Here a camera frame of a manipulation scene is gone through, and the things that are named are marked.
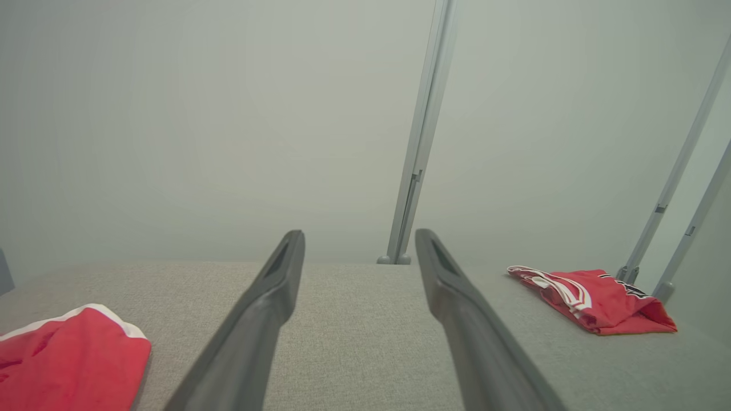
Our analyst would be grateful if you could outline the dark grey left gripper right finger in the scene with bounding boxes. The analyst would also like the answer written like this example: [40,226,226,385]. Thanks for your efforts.
[414,228,566,411]

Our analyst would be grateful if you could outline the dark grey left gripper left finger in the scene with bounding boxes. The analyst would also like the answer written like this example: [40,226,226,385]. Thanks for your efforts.
[164,230,306,411]

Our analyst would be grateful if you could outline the red shorts with white stripe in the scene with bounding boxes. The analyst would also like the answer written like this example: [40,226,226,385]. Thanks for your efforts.
[0,304,152,411]

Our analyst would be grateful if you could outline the grey metal partition post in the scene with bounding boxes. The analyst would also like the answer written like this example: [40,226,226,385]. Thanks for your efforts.
[387,0,459,264]
[653,140,731,303]
[617,34,731,284]

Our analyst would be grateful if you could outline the red basketball jersey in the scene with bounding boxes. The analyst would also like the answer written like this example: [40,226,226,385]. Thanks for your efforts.
[507,265,678,336]

